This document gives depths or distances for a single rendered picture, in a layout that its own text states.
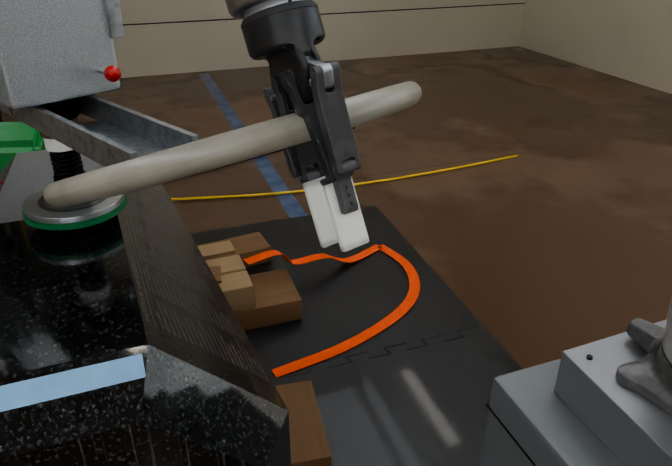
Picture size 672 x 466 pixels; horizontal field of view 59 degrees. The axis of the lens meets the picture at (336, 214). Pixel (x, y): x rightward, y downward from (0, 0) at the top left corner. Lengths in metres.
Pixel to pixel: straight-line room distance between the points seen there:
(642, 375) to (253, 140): 0.59
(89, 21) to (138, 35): 4.93
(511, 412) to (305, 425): 0.94
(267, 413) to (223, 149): 0.71
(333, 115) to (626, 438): 0.57
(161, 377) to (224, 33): 5.44
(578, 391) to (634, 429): 0.10
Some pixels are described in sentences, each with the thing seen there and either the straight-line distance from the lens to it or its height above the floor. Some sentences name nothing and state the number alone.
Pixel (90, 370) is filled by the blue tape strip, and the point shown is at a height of 0.79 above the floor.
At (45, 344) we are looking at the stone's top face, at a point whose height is 0.80.
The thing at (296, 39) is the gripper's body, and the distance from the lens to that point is 0.55.
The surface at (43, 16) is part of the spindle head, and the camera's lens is 1.26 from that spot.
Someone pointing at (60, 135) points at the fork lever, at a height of 1.07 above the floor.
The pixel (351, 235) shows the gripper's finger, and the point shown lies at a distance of 0.57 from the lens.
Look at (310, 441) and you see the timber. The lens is 1.75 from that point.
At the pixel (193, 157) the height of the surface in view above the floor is 1.23.
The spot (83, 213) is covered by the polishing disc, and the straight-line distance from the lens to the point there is 1.37.
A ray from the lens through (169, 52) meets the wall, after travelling 6.26.
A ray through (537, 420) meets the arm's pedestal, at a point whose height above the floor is 0.80.
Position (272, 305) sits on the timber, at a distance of 2.28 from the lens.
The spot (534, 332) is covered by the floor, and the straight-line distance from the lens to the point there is 2.44.
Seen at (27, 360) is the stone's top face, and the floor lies 0.80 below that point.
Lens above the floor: 1.43
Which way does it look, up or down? 27 degrees down
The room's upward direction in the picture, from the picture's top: straight up
